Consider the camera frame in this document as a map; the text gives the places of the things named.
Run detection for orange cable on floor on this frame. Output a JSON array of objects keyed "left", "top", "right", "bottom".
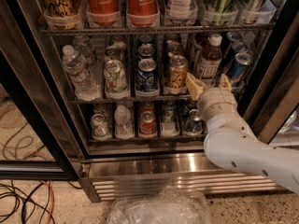
[{"left": 39, "top": 180, "right": 56, "bottom": 224}]

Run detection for blue can middle front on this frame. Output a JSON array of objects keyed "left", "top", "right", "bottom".
[{"left": 136, "top": 59, "right": 157, "bottom": 92}]

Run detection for amber tea bottle white cap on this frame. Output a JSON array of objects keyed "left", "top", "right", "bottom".
[{"left": 193, "top": 34, "right": 222, "bottom": 85}]

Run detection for white label bottle top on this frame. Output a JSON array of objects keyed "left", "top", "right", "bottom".
[{"left": 166, "top": 0, "right": 194, "bottom": 20}]

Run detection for blue can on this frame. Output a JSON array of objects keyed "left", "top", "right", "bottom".
[
  {"left": 137, "top": 45, "right": 156, "bottom": 60},
  {"left": 136, "top": 59, "right": 157, "bottom": 92},
  {"left": 227, "top": 52, "right": 252, "bottom": 83},
  {"left": 183, "top": 109, "right": 203, "bottom": 134},
  {"left": 219, "top": 41, "right": 248, "bottom": 74}
]

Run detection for white green can bottom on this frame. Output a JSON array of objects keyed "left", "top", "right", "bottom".
[{"left": 90, "top": 114, "right": 110, "bottom": 140}]

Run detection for rear clear water bottle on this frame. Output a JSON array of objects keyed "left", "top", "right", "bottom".
[{"left": 73, "top": 35, "right": 96, "bottom": 66}]

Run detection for left glass fridge door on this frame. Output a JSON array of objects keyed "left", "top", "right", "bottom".
[{"left": 0, "top": 51, "right": 78, "bottom": 181}]

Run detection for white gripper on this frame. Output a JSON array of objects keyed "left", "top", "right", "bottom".
[{"left": 186, "top": 73, "right": 237, "bottom": 123}]

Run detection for yellow LaCroix can top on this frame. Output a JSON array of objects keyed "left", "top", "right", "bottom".
[{"left": 44, "top": 0, "right": 81, "bottom": 29}]

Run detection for front clear water bottle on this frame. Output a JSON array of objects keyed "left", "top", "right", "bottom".
[{"left": 63, "top": 45, "right": 101, "bottom": 101}]

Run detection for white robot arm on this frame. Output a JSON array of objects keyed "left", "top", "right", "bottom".
[{"left": 186, "top": 74, "right": 299, "bottom": 193}]

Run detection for coca-cola can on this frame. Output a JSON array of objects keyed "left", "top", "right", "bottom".
[
  {"left": 127, "top": 0, "right": 157, "bottom": 27},
  {"left": 88, "top": 0, "right": 119, "bottom": 25}
]

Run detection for glass fridge door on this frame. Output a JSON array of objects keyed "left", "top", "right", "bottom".
[
  {"left": 243, "top": 13, "right": 299, "bottom": 143},
  {"left": 0, "top": 51, "right": 78, "bottom": 181}
]

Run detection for left Coca-Cola can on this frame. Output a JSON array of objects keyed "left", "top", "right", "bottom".
[{"left": 88, "top": 0, "right": 119, "bottom": 25}]

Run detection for black cables on floor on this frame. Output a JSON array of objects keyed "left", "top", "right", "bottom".
[{"left": 0, "top": 180, "right": 82, "bottom": 224}]

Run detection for small water bottle bottom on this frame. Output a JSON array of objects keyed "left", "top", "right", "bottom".
[{"left": 114, "top": 105, "right": 134, "bottom": 139}]

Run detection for blue can right front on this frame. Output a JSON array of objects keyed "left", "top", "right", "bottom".
[{"left": 227, "top": 52, "right": 252, "bottom": 83}]

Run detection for clear plastic bag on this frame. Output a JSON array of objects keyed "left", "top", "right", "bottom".
[{"left": 107, "top": 187, "right": 212, "bottom": 224}]

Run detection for orange LaCroix can front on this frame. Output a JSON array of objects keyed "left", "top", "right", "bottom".
[{"left": 165, "top": 55, "right": 188, "bottom": 89}]

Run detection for right glass fridge door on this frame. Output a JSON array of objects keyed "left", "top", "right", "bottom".
[{"left": 243, "top": 13, "right": 299, "bottom": 143}]

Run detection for right Coca-Cola can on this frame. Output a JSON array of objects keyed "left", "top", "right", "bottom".
[{"left": 127, "top": 0, "right": 157, "bottom": 27}]

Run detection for blue can bottom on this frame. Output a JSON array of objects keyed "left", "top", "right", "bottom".
[{"left": 183, "top": 109, "right": 203, "bottom": 134}]

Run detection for red can bottom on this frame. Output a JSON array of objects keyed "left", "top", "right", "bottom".
[{"left": 139, "top": 111, "right": 157, "bottom": 137}]

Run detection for green white can front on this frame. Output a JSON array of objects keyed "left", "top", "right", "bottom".
[{"left": 104, "top": 60, "right": 127, "bottom": 93}]

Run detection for clear water bottle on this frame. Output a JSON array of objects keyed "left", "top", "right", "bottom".
[
  {"left": 73, "top": 35, "right": 96, "bottom": 66},
  {"left": 63, "top": 45, "right": 101, "bottom": 101}
]

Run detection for stainless steel fridge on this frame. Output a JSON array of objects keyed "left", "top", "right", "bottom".
[{"left": 0, "top": 0, "right": 299, "bottom": 203}]

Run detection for green striped can top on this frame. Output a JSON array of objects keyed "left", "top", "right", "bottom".
[{"left": 203, "top": 0, "right": 235, "bottom": 25}]

